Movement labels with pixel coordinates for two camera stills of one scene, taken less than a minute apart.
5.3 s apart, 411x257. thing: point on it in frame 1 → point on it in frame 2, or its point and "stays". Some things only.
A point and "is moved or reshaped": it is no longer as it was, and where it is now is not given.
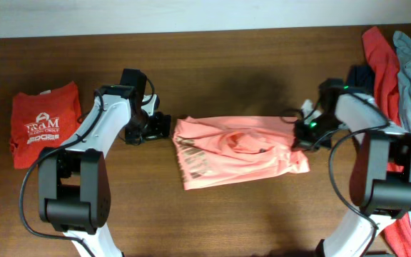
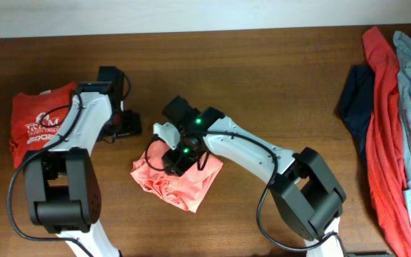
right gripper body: [316, 133] → [183, 155]
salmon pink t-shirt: [220, 150] is moved or reshaped
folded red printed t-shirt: [40, 121] stays
